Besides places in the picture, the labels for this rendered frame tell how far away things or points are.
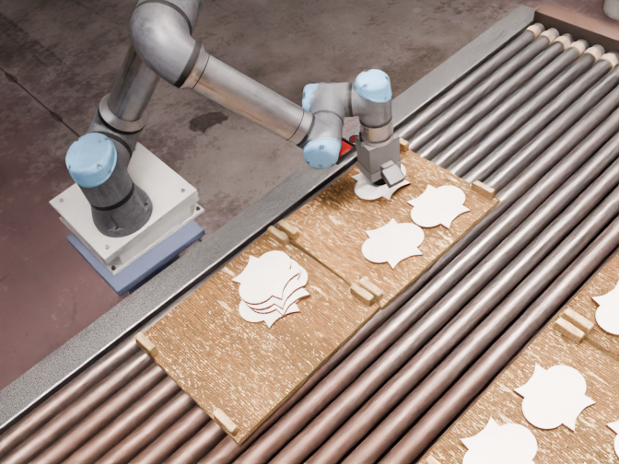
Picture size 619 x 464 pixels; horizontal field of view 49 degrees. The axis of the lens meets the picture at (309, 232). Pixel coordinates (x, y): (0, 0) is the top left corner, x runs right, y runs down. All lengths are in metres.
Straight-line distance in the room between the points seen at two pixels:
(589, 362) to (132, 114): 1.12
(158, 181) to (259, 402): 0.71
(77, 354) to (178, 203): 0.45
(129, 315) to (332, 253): 0.49
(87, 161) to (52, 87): 2.61
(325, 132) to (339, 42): 2.52
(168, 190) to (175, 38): 0.57
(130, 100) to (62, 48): 2.94
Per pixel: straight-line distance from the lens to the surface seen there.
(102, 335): 1.60
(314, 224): 1.62
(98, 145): 1.63
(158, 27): 1.34
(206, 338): 1.48
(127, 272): 1.75
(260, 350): 1.44
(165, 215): 1.74
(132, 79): 1.57
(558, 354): 1.42
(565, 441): 1.34
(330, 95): 1.49
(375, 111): 1.50
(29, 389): 1.60
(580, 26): 2.22
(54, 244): 3.23
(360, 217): 1.62
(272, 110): 1.37
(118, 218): 1.70
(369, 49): 3.84
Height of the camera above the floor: 2.13
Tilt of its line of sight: 48 degrees down
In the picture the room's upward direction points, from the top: 11 degrees counter-clockwise
